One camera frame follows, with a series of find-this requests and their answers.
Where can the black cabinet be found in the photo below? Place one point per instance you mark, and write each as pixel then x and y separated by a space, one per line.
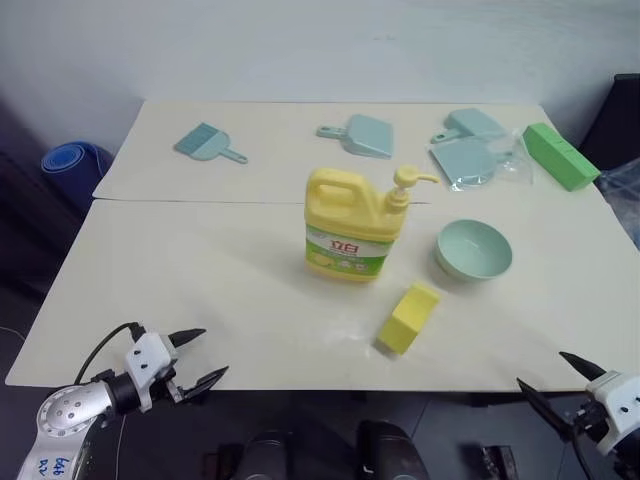
pixel 625 115

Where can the yellow sponge block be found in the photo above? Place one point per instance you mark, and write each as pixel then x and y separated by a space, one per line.
pixel 405 320

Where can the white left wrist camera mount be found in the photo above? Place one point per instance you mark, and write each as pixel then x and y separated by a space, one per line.
pixel 147 357

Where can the green sponge block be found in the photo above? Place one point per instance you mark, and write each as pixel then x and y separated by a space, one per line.
pixel 560 157

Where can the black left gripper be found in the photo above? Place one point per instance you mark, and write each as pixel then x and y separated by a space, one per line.
pixel 175 387

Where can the crumpled clear plastic sheet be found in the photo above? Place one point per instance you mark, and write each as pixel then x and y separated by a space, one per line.
pixel 625 200

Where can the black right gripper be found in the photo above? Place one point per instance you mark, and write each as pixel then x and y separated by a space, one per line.
pixel 592 417

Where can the blue rolled mat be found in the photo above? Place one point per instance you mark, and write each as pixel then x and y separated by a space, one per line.
pixel 70 160

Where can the teal dustpan in plastic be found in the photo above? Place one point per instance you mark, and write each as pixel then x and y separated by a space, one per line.
pixel 515 165

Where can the light green bowl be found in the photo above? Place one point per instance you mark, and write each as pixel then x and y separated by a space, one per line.
pixel 470 250

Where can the yellow detergent bottle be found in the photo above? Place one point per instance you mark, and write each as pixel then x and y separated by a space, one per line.
pixel 345 225

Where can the teal hand brush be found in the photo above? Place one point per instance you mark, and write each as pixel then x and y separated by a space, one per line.
pixel 205 142

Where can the dark rounded shape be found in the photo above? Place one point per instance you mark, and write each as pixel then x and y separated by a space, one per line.
pixel 270 457
pixel 390 450

